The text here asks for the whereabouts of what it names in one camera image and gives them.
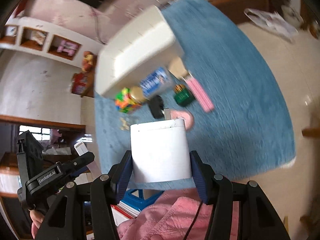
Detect pink correction tape dispenser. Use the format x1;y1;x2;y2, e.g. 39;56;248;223
170;109;194;131

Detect bowl of peaches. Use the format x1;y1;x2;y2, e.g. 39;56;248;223
82;51;95;72

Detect blue fluffy rug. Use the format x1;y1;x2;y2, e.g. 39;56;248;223
94;0;296;180

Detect green jar gold lid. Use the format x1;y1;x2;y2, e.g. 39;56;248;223
174;84;195;107

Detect person's left hand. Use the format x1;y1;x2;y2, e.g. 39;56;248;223
29;210;44;239

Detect gold round compact case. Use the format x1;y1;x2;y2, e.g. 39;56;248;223
130;86;146;104

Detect pink hair roller clip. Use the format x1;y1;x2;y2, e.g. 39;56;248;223
184;74;214;113

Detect pink dumbbells on shelf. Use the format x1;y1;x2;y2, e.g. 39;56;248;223
57;40;78;56

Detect red gift box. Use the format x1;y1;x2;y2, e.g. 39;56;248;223
71;73;88;95

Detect colourful rubik's cube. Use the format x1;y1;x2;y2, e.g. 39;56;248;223
114;88;142;113

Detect blue dental floss box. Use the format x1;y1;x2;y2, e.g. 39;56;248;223
139;67;174;99

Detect black charger plug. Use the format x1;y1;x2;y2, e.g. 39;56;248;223
148;95;164;119

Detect white plastic bag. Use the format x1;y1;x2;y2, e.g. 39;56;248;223
244;8;298;41

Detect blue plastic stool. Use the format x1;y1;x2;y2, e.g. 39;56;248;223
121;189;163;211

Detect beige cardboard small box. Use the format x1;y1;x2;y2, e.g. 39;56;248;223
168;57;189;79

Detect white power adapter block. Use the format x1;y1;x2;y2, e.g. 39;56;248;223
130;108;191;183

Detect white plastic storage bin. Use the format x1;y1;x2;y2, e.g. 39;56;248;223
94;5;184;98

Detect pink fluffy blanket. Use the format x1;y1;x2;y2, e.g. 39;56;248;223
117;189;241;240

